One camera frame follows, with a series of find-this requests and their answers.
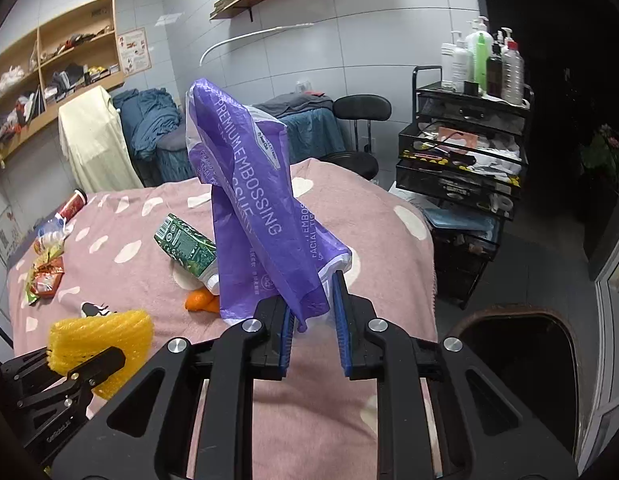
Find green pump bottle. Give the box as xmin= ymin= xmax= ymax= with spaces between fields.
xmin=473 ymin=32 xmax=493 ymax=93

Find orange peel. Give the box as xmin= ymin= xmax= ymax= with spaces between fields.
xmin=184 ymin=287 xmax=220 ymax=314

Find wall poster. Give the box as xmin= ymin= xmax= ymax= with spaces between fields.
xmin=117 ymin=28 xmax=152 ymax=77

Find wooden cubby shelf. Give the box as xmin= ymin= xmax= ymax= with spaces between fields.
xmin=0 ymin=0 xmax=126 ymax=167

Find pink polka dot bedspread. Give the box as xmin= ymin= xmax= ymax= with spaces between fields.
xmin=8 ymin=159 xmax=437 ymax=479

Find dark brown trash bin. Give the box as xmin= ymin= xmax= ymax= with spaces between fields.
xmin=446 ymin=304 xmax=585 ymax=456

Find green milk carton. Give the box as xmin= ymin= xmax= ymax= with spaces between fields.
xmin=154 ymin=214 xmax=220 ymax=296

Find black round stool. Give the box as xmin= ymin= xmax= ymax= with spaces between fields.
xmin=318 ymin=93 xmax=394 ymax=181

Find black mesh drawer cart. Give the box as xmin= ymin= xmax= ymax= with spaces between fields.
xmin=395 ymin=65 xmax=533 ymax=308

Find cream cloth on chair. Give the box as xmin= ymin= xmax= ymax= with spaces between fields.
xmin=58 ymin=86 xmax=143 ymax=193

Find potted plant pink flowers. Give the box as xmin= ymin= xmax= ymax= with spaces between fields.
xmin=581 ymin=124 xmax=619 ymax=181

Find yellow foam fruit net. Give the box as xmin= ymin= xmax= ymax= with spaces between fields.
xmin=47 ymin=310 xmax=153 ymax=401

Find blue bedding pile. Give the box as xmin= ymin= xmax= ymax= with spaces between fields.
xmin=113 ymin=89 xmax=181 ymax=160

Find clear ribbed bottle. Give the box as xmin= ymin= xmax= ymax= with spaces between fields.
xmin=501 ymin=40 xmax=524 ymax=106

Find red chip can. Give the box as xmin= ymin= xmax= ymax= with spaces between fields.
xmin=54 ymin=188 xmax=88 ymax=223

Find purple tissue plastic bag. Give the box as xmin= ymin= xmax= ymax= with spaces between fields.
xmin=186 ymin=78 xmax=352 ymax=325

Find plastic drink bottle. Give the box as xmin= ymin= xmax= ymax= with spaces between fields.
xmin=32 ymin=216 xmax=73 ymax=255

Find dark brown bottle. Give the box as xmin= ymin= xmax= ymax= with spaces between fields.
xmin=486 ymin=42 xmax=503 ymax=99

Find red snack packet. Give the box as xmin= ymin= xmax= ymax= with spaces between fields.
xmin=27 ymin=256 xmax=64 ymax=298

